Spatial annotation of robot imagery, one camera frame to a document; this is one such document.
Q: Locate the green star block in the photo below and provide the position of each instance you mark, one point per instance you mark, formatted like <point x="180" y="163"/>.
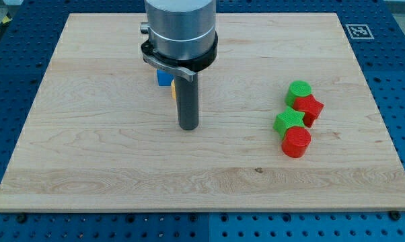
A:
<point x="287" y="119"/>

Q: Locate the green cylinder block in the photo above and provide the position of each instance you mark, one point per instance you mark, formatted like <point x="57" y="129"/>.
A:
<point x="298" y="88"/>

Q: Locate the white fiducial marker tag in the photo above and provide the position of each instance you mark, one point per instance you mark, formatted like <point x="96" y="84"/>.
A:
<point x="359" y="32"/>

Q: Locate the blue cube block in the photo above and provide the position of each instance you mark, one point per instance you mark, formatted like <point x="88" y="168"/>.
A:
<point x="163" y="78"/>

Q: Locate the wooden board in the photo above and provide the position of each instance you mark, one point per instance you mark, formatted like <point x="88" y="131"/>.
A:
<point x="103" y="136"/>

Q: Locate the red cylinder block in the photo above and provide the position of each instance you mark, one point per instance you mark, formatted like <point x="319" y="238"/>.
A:
<point x="296" y="141"/>

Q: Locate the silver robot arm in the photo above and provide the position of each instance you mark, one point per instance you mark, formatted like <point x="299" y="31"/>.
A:
<point x="182" y="41"/>

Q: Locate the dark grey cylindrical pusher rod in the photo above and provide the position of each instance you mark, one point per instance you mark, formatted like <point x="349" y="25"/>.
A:
<point x="187" y="102"/>

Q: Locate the red star block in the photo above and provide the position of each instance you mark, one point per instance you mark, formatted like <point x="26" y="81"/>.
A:
<point x="310" y="106"/>

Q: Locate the yellow heart block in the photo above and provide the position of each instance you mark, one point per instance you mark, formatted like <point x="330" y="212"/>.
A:
<point x="173" y="89"/>

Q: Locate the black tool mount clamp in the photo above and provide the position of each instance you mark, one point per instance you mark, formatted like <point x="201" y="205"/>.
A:
<point x="186" y="69"/>

